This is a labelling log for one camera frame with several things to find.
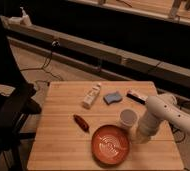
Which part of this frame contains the black floor cable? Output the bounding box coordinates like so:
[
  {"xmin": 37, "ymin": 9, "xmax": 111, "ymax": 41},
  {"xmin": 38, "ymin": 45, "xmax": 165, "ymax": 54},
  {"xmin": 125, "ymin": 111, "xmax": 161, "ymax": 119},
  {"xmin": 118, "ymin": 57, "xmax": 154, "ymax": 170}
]
[{"xmin": 19, "ymin": 39, "xmax": 65, "ymax": 82}]

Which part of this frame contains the orange ceramic bowl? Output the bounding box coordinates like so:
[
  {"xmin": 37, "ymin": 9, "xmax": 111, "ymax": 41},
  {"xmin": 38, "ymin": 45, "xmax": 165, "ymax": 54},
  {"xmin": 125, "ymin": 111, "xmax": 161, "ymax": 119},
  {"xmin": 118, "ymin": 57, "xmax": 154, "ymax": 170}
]
[{"xmin": 91, "ymin": 125, "xmax": 130, "ymax": 165}]

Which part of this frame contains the white plastic bottle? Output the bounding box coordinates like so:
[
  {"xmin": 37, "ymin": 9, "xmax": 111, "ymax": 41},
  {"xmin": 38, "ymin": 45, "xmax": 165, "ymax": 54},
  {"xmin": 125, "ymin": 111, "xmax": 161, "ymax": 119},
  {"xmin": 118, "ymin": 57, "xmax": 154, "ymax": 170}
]
[{"xmin": 82, "ymin": 83, "xmax": 101, "ymax": 109}]

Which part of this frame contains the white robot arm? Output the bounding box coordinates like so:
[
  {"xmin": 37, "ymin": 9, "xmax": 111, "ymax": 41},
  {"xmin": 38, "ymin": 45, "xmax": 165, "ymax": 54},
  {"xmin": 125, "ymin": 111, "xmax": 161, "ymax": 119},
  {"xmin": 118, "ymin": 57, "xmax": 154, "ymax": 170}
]
[{"xmin": 136, "ymin": 93, "xmax": 190, "ymax": 143}]

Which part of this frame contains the white soap dispenser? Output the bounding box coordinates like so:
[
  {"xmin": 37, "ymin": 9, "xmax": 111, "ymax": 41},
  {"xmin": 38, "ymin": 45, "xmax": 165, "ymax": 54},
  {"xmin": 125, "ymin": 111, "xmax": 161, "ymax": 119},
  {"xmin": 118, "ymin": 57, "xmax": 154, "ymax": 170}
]
[{"xmin": 20, "ymin": 7, "xmax": 32, "ymax": 26}]

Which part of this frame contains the blue sponge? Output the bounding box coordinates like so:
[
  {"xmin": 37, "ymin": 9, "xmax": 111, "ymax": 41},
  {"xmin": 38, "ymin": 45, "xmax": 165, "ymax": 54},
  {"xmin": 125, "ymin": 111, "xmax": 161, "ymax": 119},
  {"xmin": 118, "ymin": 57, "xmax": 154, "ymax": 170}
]
[{"xmin": 103, "ymin": 91, "xmax": 122, "ymax": 105}]

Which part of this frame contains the black chair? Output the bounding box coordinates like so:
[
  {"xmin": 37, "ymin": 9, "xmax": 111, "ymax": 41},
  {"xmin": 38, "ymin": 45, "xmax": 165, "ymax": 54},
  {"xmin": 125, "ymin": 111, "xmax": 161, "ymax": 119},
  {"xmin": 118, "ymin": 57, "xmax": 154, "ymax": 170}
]
[{"xmin": 0, "ymin": 81, "xmax": 43, "ymax": 171}]

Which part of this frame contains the white paper cup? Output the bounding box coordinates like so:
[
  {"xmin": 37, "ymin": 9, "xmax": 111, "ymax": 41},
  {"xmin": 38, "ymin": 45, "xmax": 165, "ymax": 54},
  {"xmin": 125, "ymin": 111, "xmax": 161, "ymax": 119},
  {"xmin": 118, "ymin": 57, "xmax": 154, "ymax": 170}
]
[{"xmin": 120, "ymin": 109, "xmax": 137, "ymax": 129}]

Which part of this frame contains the black and white box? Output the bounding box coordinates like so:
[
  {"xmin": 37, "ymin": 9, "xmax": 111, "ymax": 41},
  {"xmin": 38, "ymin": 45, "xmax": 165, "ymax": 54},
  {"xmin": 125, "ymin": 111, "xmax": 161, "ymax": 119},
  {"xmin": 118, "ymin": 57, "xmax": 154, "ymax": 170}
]
[{"xmin": 127, "ymin": 90, "xmax": 148, "ymax": 104}]

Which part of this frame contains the red chili pepper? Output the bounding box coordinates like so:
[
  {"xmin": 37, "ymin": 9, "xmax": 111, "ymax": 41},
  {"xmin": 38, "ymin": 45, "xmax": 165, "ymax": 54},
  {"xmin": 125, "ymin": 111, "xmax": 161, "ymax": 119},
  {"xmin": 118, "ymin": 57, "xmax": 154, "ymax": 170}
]
[{"xmin": 73, "ymin": 115, "xmax": 89, "ymax": 132}]

